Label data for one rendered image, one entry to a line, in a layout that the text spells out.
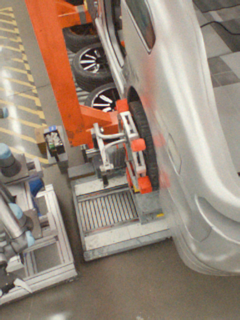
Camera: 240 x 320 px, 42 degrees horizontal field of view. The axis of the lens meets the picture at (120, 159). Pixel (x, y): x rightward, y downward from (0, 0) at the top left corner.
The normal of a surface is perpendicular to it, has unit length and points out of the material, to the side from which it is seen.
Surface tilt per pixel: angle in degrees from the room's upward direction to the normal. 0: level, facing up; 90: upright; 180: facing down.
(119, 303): 0
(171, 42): 34
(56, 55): 90
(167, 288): 0
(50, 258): 0
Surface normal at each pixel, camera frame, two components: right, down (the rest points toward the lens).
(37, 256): -0.07, -0.59
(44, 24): 0.25, 0.77
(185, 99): -0.56, -0.27
